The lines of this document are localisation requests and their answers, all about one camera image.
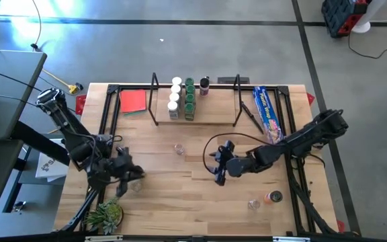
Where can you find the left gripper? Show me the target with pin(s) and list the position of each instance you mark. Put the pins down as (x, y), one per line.
(121, 164)

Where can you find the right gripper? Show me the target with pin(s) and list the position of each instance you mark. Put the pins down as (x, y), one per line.
(232, 164)

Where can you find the black-lid orange spice jar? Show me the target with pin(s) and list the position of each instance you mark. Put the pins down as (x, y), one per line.
(275, 196)

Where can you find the white-lid bagel seasoning jar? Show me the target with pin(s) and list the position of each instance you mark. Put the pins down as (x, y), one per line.
(176, 80)
(175, 89)
(172, 106)
(174, 97)

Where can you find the black-lid purple-label spice jar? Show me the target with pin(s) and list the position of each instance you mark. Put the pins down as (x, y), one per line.
(204, 87)

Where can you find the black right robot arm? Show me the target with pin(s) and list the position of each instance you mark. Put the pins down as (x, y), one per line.
(297, 141)

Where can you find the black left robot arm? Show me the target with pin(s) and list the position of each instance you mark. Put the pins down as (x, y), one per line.
(67, 124)

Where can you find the black metal wooden shelf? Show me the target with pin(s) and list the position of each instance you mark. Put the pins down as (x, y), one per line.
(220, 107)

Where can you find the potted succulent plant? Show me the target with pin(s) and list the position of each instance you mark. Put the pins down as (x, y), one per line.
(106, 215)

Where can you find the green paper sheet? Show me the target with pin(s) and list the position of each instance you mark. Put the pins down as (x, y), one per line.
(136, 114)

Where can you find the blue plastic wrap box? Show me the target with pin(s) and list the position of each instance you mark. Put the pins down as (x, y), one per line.
(265, 111)

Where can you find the red paper sheet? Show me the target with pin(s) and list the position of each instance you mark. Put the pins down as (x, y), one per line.
(133, 101)

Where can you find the white box beside table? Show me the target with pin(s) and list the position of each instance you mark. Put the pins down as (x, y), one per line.
(49, 166)

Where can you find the red plastic corner guard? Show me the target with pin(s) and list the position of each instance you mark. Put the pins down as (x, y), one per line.
(310, 99)
(80, 102)
(340, 226)

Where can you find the black diagonal support beam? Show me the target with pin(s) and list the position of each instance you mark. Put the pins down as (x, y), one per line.
(39, 142)

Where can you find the black power plug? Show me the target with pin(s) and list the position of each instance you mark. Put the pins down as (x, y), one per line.
(79, 86)

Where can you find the silver metal clamp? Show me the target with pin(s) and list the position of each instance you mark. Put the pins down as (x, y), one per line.
(19, 206)

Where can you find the dark blue red tool case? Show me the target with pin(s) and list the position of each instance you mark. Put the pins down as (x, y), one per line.
(341, 17)

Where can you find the white round stand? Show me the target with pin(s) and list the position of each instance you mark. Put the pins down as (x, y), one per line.
(361, 27)

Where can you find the silver metal bracket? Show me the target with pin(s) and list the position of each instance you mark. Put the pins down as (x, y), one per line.
(291, 239)
(103, 238)

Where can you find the black aluminium rig frame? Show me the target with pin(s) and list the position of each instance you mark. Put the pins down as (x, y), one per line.
(112, 89)

